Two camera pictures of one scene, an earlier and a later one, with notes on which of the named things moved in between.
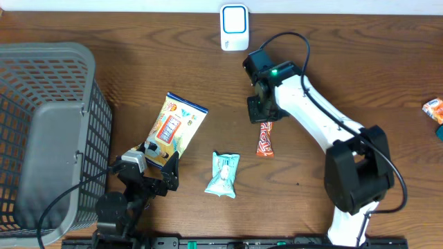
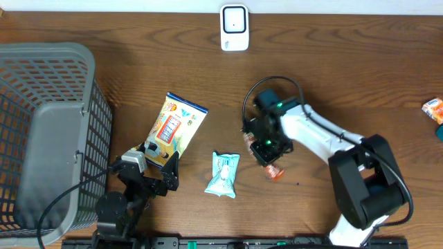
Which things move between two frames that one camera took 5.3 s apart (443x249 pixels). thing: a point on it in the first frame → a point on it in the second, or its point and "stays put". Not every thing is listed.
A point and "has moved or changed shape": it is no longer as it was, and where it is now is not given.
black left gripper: x=173 y=176 stays put
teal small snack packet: x=224 y=170 stays put
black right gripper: x=256 y=116 → x=264 y=157
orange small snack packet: x=434 y=108 stays put
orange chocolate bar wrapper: x=264 y=147 has moved or changed shape
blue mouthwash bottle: x=439 y=133 stays put
